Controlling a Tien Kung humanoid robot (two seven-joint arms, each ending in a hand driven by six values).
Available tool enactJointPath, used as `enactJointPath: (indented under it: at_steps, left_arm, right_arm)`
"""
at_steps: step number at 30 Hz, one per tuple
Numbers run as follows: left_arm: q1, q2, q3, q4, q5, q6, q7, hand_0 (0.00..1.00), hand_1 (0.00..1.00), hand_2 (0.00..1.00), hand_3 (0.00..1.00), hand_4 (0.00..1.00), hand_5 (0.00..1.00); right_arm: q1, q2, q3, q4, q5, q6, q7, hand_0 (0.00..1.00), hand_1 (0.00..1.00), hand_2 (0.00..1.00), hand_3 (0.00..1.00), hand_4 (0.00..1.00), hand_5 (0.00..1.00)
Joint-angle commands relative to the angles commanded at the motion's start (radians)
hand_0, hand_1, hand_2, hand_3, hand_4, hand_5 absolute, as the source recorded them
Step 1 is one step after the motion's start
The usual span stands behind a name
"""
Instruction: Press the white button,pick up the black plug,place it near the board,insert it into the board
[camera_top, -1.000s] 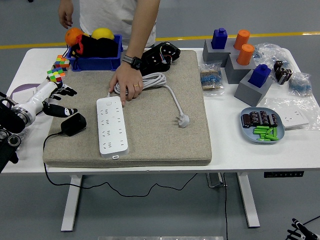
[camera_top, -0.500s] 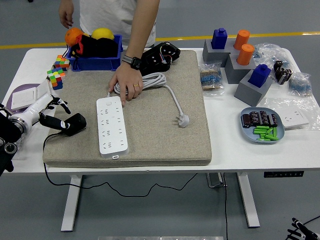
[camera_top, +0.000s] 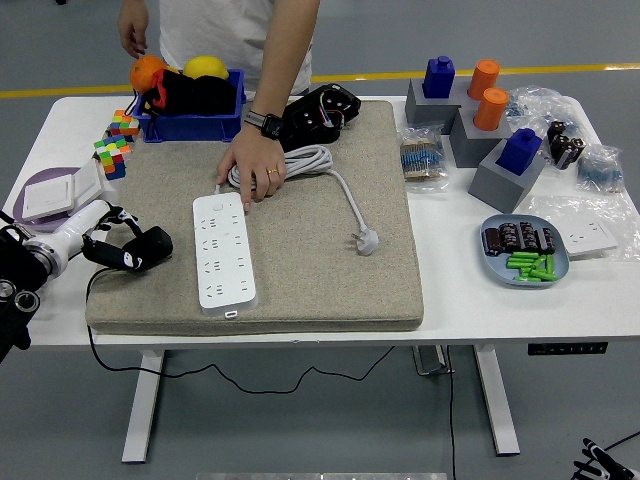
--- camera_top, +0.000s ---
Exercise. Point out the person's right hand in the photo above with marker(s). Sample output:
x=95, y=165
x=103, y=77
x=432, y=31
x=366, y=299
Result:
x=132, y=32

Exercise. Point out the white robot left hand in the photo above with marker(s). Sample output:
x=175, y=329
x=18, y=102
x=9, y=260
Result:
x=75, y=230

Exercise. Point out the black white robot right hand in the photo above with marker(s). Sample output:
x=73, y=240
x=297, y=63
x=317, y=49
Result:
x=602, y=465

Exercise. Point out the person's left hand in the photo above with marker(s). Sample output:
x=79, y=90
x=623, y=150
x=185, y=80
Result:
x=255, y=160

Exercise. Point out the black power adapter plug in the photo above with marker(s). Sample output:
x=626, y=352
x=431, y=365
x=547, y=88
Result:
x=157, y=245

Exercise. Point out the white power strip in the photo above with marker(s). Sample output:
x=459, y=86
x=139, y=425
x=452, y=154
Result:
x=225, y=270

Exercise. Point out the person's right forearm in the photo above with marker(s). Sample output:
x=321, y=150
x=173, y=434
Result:
x=132, y=6

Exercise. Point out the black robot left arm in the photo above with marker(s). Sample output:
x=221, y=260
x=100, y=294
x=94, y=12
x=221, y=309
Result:
x=15, y=260

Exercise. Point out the person's left forearm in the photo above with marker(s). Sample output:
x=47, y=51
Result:
x=285, y=55

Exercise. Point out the black wristwatch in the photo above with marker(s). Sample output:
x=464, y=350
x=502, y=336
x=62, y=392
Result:
x=270, y=126

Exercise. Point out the orange fruit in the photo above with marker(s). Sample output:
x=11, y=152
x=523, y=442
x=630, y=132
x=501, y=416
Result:
x=145, y=72

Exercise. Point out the purple plate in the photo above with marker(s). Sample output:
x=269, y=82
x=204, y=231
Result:
x=50, y=175

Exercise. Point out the blue plastic bin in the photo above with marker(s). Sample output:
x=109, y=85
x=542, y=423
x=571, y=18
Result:
x=200, y=127

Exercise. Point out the person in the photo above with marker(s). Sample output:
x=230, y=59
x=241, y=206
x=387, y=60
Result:
x=210, y=30

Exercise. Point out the yellow lemon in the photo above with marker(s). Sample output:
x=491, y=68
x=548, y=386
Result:
x=205, y=66

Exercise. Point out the black pouch with red trim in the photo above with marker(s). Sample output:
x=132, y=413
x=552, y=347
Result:
x=200, y=97

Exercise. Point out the colourful puzzle cube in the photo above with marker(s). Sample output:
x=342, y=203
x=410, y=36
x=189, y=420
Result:
x=112, y=152
x=125, y=125

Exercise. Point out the black table control panel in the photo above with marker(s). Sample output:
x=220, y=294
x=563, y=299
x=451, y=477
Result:
x=567, y=348

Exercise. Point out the white table leg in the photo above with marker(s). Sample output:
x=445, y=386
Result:
x=495, y=400
x=142, y=410

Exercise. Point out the beige fabric mat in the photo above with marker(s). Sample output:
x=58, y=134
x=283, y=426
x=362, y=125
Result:
x=310, y=290

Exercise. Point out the clear bag of resistors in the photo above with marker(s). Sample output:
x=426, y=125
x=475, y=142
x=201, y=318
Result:
x=422, y=160

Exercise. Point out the grey block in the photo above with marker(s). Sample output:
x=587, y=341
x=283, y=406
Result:
x=472, y=147
x=500, y=187
x=425, y=112

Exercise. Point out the blue square peg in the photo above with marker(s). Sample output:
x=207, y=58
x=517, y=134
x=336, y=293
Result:
x=437, y=80
x=517, y=152

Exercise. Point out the green battery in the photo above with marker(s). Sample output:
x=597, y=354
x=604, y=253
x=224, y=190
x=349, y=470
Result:
x=520, y=261
x=522, y=255
x=527, y=279
x=542, y=275
x=550, y=265
x=538, y=263

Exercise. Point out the grey box under table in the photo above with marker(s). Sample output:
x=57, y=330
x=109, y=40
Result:
x=430, y=360

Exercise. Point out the blue-grey plate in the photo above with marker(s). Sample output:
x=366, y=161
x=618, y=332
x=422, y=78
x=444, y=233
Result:
x=495, y=270

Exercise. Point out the black capacitor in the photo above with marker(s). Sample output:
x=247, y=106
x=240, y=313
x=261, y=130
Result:
x=546, y=240
x=527, y=236
x=492, y=240
x=510, y=235

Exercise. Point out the orange cylinder peg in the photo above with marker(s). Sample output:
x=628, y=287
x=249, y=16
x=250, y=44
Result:
x=484, y=77
x=491, y=107

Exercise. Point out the large clear plastic bag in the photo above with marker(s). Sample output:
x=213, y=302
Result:
x=550, y=210

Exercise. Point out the crumpled clear plastic bag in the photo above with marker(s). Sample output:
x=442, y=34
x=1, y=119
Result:
x=540, y=107

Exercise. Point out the small bag of blue resistors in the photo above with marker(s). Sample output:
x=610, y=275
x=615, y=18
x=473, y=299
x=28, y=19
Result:
x=600, y=170

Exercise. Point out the bundle of black capacitors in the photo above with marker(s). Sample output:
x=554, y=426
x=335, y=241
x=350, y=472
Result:
x=565, y=147

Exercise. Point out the white wall switch panel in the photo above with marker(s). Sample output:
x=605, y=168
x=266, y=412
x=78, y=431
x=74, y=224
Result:
x=47, y=197

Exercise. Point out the white switch box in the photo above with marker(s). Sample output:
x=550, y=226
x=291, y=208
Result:
x=90, y=182

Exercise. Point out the white wall socket panel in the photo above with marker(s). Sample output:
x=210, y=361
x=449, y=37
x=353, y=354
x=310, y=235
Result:
x=590, y=237

